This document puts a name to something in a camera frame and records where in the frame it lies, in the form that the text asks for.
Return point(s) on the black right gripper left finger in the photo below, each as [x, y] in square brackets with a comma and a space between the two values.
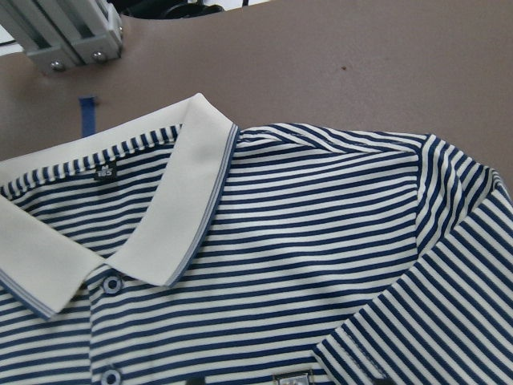
[198, 380]

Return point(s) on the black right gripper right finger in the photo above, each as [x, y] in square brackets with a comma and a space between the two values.
[380, 381]

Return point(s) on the blue white striped polo shirt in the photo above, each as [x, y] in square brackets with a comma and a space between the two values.
[177, 245]

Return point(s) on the aluminium frame post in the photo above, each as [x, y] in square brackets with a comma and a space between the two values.
[58, 35]

